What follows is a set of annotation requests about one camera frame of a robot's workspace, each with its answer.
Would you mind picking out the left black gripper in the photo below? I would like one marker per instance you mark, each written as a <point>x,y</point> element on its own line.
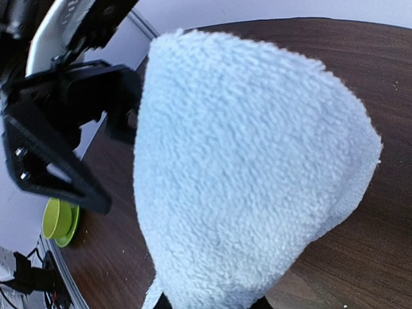
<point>39,158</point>

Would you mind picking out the light blue towel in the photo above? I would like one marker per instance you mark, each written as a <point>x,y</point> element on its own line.
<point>245,153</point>

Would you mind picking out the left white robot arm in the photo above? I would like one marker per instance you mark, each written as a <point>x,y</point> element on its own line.
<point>37,36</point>

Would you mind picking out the green bowl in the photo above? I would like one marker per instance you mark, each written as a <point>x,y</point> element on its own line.
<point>57,219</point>

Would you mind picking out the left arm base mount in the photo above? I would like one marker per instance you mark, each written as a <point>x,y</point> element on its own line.
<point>26,279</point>

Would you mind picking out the aluminium front rail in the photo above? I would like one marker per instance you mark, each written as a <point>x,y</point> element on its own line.
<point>75,294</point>

